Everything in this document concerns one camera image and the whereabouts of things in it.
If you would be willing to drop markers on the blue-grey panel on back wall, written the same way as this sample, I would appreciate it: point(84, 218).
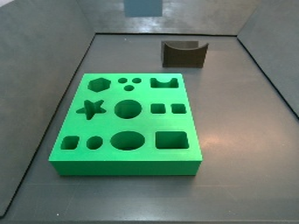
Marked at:
point(143, 8)

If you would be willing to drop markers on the dark grey notched rectangle block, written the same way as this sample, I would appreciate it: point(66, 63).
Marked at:
point(183, 54)

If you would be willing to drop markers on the green shape sorting block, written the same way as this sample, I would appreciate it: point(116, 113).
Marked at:
point(128, 127)

